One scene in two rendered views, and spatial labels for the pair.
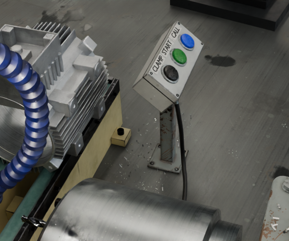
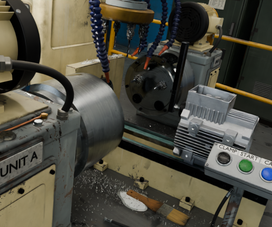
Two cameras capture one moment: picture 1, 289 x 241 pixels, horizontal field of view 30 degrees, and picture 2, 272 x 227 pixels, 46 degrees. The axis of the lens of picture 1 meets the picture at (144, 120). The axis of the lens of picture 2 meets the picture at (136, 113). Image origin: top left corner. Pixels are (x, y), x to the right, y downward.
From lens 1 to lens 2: 0.94 m
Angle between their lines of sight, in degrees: 78
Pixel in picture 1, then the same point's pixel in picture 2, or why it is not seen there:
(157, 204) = (84, 91)
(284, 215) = (52, 105)
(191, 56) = (255, 179)
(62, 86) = (208, 125)
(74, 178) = (183, 180)
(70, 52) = (236, 127)
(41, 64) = (205, 101)
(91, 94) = not seen: hidden behind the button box
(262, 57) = not seen: outside the picture
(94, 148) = (211, 194)
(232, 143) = not seen: outside the picture
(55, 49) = (221, 107)
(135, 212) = (81, 84)
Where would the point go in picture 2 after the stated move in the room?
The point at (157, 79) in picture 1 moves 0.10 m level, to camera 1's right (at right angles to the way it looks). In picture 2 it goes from (213, 148) to (218, 170)
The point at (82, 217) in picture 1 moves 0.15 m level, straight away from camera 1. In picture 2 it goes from (85, 76) to (141, 83)
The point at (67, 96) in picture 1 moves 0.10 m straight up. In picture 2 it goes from (196, 122) to (204, 88)
